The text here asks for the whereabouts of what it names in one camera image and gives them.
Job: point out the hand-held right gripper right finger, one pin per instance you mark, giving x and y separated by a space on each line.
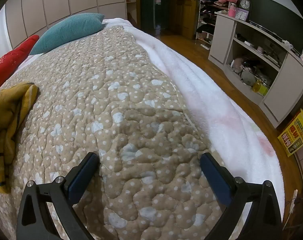
214 177

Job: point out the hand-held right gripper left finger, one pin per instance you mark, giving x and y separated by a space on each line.
84 177

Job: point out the yellow striped garment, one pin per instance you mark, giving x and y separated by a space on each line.
6 110

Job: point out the beige dotted quilt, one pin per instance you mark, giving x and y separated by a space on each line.
116 92

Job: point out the yellow cardboard box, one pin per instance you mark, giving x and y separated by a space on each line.
295 135

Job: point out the white fleece blanket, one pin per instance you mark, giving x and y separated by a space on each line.
204 85

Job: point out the yellow bottle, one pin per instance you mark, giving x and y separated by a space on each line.
260 88

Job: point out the white power strip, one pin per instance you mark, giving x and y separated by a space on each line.
205 47

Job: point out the red pillow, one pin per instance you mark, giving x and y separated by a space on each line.
9 62

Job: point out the white television cabinet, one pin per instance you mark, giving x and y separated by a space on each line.
222 37

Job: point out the teal pillow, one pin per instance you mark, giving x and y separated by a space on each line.
66 30

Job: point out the metal shoe rack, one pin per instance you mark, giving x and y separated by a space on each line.
206 17

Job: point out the small pink clock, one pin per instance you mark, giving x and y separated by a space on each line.
241 15

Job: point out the pink cup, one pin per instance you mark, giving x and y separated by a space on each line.
232 11

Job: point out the wooden door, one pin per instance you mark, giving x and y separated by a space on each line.
189 10

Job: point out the flat screen television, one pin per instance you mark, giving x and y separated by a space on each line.
274 15

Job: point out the dark framed table clock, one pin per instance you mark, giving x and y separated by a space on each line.
245 3

